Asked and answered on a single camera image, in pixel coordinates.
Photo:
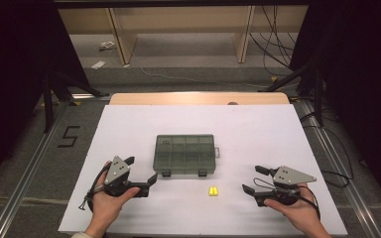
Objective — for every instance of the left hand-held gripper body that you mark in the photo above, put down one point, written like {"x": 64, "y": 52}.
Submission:
{"x": 117, "y": 172}

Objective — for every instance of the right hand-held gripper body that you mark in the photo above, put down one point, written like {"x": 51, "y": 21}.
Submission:
{"x": 289, "y": 177}

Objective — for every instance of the yellow foam earplug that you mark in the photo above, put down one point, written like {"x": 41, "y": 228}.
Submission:
{"x": 211, "y": 191}
{"x": 215, "y": 191}

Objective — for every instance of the smoky clear compartment storage box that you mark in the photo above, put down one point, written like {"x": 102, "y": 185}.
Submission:
{"x": 184, "y": 153}

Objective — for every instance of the person's right hand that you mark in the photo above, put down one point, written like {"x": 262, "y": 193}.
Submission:
{"x": 301, "y": 211}

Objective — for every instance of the person's left hand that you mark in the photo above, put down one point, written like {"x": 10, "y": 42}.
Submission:
{"x": 107, "y": 208}

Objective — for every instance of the round table grommet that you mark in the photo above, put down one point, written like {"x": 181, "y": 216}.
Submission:
{"x": 233, "y": 103}

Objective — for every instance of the light wooden table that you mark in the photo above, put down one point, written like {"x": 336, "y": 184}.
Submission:
{"x": 178, "y": 98}

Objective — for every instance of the black tripod stand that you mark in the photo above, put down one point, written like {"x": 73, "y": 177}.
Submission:
{"x": 317, "y": 99}
{"x": 48, "y": 102}

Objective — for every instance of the white paper slip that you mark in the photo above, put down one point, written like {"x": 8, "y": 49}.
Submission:
{"x": 98, "y": 64}

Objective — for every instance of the small white floor item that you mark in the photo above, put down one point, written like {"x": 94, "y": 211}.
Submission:
{"x": 107, "y": 45}

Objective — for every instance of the dark curtain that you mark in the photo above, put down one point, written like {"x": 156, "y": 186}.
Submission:
{"x": 13, "y": 82}
{"x": 360, "y": 82}

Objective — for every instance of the pale wooden desk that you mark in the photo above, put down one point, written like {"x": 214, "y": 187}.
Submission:
{"x": 185, "y": 20}

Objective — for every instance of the metal floor rail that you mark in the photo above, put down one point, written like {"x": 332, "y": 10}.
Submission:
{"x": 340, "y": 175}
{"x": 26, "y": 178}

